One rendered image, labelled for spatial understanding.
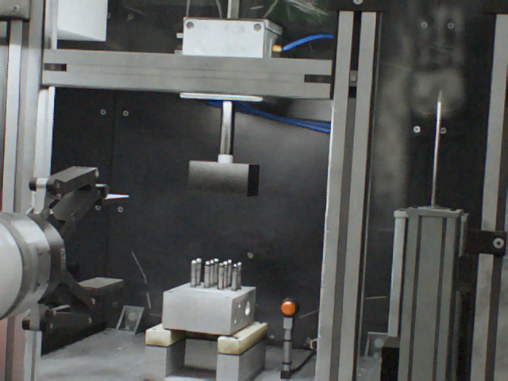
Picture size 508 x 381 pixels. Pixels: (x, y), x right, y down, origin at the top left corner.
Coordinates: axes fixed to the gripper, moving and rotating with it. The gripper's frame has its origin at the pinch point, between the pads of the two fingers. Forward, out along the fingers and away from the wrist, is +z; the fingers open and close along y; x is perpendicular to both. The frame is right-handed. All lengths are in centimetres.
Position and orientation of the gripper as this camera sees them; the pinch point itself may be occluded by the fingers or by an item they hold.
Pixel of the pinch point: (102, 242)
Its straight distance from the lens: 106.6
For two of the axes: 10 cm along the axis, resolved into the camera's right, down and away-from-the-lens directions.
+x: -9.7, -0.7, 2.5
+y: 0.6, -10.0, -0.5
